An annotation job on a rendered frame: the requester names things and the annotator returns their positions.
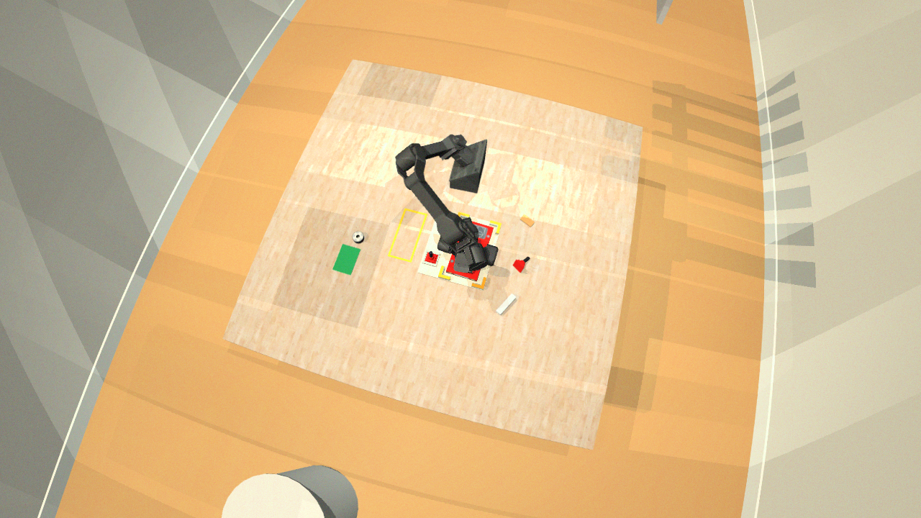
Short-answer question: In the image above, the green flat rectangular block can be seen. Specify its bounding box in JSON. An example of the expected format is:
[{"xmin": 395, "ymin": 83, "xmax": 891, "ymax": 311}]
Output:
[{"xmin": 333, "ymin": 244, "xmax": 360, "ymax": 276}]

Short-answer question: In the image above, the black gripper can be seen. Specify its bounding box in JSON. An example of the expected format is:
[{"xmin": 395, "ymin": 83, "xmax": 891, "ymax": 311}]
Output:
[{"xmin": 437, "ymin": 236, "xmax": 499, "ymax": 266}]

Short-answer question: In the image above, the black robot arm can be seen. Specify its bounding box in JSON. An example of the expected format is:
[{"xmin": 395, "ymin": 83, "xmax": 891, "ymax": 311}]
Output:
[{"xmin": 395, "ymin": 135, "xmax": 489, "ymax": 273}]

